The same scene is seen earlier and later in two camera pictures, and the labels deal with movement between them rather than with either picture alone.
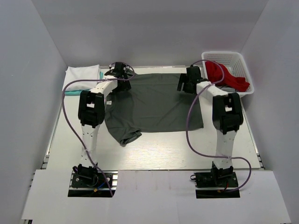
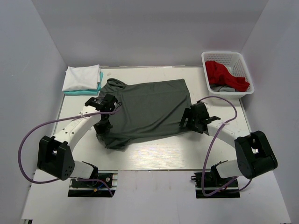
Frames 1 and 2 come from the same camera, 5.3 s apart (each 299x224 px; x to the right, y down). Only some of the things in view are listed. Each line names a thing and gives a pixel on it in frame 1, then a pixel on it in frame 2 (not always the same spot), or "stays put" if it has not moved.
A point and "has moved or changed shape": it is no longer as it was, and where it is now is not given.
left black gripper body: [126, 84] → [103, 128]
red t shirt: [214, 73] stays put
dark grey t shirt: [155, 102] has moved or changed shape
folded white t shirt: [85, 72] stays put
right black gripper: [183, 84] → [189, 119]
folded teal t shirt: [77, 92] stays put
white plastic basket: [235, 61] stays put
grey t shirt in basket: [229, 89] stays put
